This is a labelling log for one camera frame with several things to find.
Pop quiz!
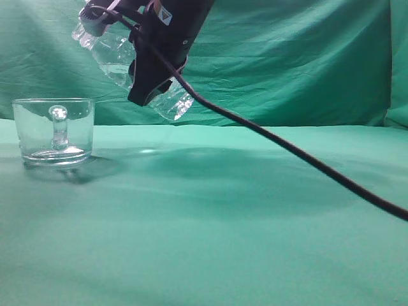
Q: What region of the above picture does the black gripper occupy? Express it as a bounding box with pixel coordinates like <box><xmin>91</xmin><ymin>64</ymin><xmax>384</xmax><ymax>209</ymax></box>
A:
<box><xmin>118</xmin><ymin>0</ymin><xmax>214</xmax><ymax>106</ymax></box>

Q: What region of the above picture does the clear plastic water bottle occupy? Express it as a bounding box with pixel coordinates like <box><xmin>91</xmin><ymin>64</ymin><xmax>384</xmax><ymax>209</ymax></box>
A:
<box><xmin>71</xmin><ymin>23</ymin><xmax>194</xmax><ymax>121</ymax></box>

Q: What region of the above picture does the green table cloth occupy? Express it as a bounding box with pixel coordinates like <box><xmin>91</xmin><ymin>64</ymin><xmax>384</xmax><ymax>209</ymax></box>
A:
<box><xmin>1</xmin><ymin>120</ymin><xmax>407</xmax><ymax>305</ymax></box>

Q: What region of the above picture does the green backdrop cloth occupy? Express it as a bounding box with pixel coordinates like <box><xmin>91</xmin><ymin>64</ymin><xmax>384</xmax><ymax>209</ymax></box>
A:
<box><xmin>1</xmin><ymin>1</ymin><xmax>407</xmax><ymax>128</ymax></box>

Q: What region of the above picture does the clear glass cup with handle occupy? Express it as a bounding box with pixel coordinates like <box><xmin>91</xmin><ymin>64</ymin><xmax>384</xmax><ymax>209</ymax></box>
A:
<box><xmin>12</xmin><ymin>98</ymin><xmax>95</xmax><ymax>166</ymax></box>

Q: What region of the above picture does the black cable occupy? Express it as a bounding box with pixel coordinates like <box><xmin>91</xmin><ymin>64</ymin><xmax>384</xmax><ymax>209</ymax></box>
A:
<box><xmin>83</xmin><ymin>4</ymin><xmax>408</xmax><ymax>222</ymax></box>

